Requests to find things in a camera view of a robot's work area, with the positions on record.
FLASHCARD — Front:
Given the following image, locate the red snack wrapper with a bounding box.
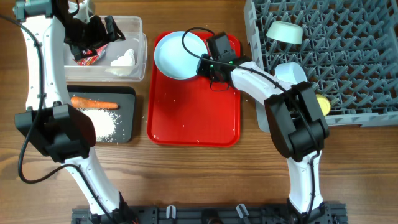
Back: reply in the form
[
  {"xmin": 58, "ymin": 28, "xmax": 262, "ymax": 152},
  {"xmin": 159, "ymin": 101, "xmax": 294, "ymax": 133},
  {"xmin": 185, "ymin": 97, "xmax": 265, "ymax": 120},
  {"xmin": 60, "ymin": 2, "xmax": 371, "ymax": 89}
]
[{"xmin": 74, "ymin": 44, "xmax": 108, "ymax": 66}]

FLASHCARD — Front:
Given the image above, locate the light blue plate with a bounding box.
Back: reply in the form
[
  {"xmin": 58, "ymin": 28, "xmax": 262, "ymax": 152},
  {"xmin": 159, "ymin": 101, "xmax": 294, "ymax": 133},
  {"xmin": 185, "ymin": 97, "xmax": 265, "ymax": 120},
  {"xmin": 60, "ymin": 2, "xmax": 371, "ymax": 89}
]
[{"xmin": 154, "ymin": 31, "xmax": 199, "ymax": 80}]

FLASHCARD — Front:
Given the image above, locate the white tissue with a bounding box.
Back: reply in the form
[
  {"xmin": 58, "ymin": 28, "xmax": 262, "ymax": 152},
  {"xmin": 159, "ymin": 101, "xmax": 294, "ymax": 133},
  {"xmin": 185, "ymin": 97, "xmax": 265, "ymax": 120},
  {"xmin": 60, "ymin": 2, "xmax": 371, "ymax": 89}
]
[{"xmin": 106, "ymin": 49, "xmax": 136, "ymax": 76}]

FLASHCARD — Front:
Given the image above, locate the orange carrot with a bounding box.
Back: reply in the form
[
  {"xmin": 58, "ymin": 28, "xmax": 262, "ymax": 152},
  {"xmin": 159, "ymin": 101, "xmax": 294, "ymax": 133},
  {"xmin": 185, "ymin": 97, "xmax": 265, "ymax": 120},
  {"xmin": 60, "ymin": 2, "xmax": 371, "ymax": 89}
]
[{"xmin": 71, "ymin": 96, "xmax": 119, "ymax": 110}]

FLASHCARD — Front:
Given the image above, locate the light blue bowl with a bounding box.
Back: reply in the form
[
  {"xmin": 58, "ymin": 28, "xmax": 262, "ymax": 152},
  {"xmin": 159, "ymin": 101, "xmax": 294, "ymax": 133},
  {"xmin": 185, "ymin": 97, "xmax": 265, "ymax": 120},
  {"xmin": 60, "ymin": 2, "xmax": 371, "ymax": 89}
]
[{"xmin": 275, "ymin": 62, "xmax": 308, "ymax": 84}]

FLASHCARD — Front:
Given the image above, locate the light green bowl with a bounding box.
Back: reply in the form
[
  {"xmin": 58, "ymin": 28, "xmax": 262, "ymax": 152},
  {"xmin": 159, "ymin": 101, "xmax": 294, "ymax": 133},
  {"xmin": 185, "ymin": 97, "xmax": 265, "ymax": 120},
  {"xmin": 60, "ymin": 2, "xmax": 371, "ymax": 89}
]
[{"xmin": 266, "ymin": 21, "xmax": 303, "ymax": 44}]

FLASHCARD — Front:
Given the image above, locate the white rice pile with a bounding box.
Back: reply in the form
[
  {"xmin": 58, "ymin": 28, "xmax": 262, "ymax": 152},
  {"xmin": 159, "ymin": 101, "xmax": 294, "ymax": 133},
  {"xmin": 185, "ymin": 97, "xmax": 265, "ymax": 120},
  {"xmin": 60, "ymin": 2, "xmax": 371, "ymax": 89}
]
[{"xmin": 79, "ymin": 109, "xmax": 122, "ymax": 142}]

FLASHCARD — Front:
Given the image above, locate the yellow plastic cup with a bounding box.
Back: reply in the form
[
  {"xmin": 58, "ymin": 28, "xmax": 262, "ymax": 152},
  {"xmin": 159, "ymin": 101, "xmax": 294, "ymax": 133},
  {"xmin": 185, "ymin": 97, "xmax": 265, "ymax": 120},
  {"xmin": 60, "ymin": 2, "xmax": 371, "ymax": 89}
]
[{"xmin": 315, "ymin": 94, "xmax": 331, "ymax": 116}]

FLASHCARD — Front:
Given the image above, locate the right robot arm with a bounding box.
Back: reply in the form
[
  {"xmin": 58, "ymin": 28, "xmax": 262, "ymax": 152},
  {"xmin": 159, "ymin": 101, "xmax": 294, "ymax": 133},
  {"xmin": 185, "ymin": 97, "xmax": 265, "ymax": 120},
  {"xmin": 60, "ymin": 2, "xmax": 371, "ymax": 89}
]
[{"xmin": 197, "ymin": 32, "xmax": 329, "ymax": 223}]

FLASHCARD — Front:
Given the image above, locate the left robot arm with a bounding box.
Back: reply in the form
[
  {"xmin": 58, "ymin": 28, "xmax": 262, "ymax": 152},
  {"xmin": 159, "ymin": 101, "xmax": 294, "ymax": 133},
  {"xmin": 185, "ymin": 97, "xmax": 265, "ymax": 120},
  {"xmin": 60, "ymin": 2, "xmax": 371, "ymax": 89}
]
[{"xmin": 12, "ymin": 1, "xmax": 139, "ymax": 223}]

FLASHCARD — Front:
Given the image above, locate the black waste tray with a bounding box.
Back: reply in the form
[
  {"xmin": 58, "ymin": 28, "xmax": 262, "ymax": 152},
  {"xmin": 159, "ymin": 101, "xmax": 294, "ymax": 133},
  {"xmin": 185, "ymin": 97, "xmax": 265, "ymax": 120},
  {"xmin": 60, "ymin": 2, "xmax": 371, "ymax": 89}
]
[{"xmin": 67, "ymin": 85, "xmax": 136, "ymax": 143}]

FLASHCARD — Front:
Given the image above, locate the grey dishwasher rack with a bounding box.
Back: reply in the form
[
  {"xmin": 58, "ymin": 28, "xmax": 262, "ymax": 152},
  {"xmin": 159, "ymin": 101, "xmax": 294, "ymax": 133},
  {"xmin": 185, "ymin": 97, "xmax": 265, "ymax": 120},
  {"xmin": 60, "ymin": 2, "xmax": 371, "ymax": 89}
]
[{"xmin": 244, "ymin": 0, "xmax": 397, "ymax": 127}]

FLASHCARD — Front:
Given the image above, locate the clear plastic bin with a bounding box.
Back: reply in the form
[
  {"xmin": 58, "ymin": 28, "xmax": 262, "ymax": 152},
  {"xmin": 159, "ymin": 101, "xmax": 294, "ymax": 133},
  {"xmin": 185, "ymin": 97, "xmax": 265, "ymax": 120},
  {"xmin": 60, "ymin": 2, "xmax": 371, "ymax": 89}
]
[{"xmin": 63, "ymin": 16, "xmax": 147, "ymax": 82}]

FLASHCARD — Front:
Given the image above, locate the red serving tray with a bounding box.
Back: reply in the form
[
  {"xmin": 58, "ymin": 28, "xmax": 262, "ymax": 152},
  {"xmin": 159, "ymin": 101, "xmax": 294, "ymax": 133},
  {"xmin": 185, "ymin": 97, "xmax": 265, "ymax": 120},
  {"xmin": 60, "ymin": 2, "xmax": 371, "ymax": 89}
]
[{"xmin": 147, "ymin": 32, "xmax": 241, "ymax": 147}]

